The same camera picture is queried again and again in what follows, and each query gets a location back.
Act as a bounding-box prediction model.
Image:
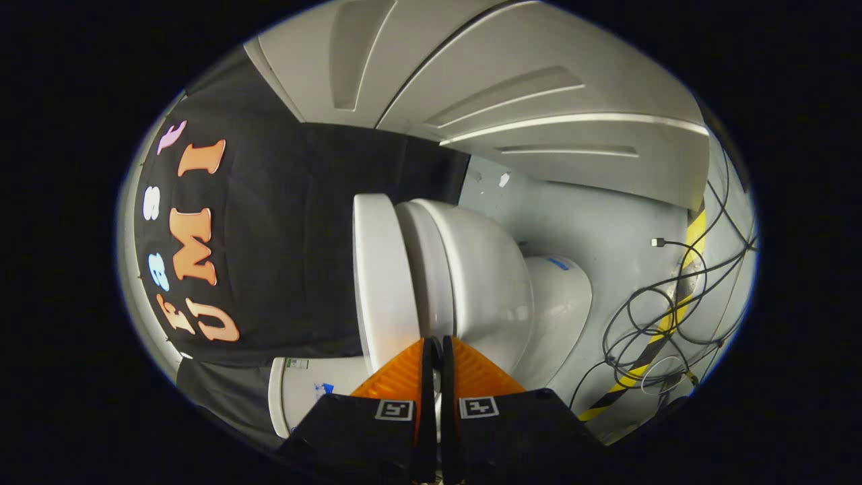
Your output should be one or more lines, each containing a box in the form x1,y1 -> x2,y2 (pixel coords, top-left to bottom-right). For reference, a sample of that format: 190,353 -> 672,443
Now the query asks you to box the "white cable loop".
639,355 -> 689,396

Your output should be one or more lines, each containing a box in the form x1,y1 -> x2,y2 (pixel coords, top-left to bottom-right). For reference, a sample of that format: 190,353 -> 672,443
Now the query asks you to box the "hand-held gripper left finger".
278,337 -> 439,485

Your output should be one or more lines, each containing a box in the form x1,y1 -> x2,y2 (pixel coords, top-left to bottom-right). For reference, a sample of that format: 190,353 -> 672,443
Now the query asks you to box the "black cable tangle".
568,135 -> 760,413

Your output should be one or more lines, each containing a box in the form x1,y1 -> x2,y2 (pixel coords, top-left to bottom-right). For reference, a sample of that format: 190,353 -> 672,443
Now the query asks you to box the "white drawer cabinet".
242,0 -> 712,212

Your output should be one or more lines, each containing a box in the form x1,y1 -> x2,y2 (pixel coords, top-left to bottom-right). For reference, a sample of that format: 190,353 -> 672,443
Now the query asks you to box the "black backdrop cloth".
133,46 -> 472,453

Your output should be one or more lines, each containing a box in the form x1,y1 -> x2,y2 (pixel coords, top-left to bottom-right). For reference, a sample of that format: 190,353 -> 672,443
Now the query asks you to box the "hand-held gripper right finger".
440,335 -> 608,485

